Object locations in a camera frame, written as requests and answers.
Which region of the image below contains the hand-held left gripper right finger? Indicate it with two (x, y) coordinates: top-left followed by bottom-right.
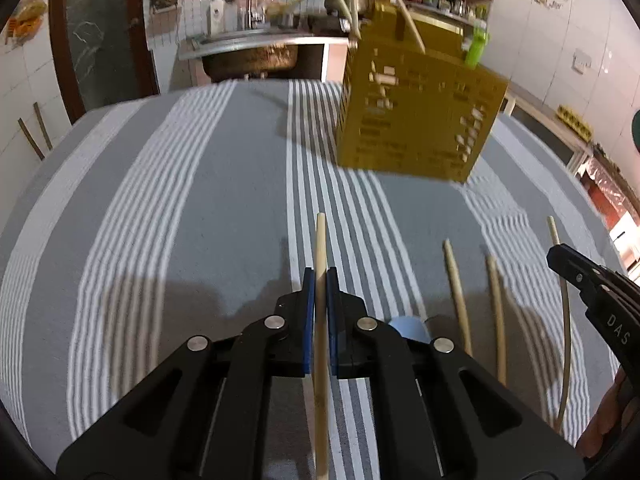
(326, 268), (587, 480)

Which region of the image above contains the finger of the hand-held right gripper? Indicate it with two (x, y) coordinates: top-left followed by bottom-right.
(546, 242), (640, 377)

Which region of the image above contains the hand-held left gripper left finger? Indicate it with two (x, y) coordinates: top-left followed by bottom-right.
(56, 266), (316, 480)

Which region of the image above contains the yellow slotted utensil holder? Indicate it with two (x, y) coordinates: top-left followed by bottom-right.
(333, 2), (511, 184)

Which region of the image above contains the lime green utensil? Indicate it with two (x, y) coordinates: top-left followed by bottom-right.
(462, 29), (491, 69)

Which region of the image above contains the person's right hand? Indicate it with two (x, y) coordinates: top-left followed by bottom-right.
(576, 364), (640, 461)

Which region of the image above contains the light blue plastic spoon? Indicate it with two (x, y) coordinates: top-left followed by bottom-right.
(388, 315), (431, 345)

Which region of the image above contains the red box with plastic cover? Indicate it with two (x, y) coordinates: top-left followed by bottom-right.
(576, 146), (640, 272)

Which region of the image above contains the yellow egg tray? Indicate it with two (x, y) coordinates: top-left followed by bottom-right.
(555, 104), (594, 141)

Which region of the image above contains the kitchen counter cabinet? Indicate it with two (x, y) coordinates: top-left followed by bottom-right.
(494, 84), (592, 177)

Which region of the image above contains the brown basin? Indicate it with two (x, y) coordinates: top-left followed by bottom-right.
(201, 42), (302, 84)

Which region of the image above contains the steel kitchen sink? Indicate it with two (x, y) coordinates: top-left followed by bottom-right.
(178, 29), (351, 59)

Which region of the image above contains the steel faucet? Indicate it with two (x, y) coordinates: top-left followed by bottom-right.
(244, 0), (267, 31)

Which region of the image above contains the white soap bottle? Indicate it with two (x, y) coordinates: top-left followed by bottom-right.
(208, 0), (226, 36)

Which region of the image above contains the thin stick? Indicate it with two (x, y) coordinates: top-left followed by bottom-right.
(32, 102), (54, 151)
(17, 117), (46, 162)

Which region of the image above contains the dark wooden glass door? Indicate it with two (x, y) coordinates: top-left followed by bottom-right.
(48, 0), (161, 124)

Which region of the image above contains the yellow hanging plastic bag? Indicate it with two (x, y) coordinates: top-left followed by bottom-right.
(4, 0), (49, 47)

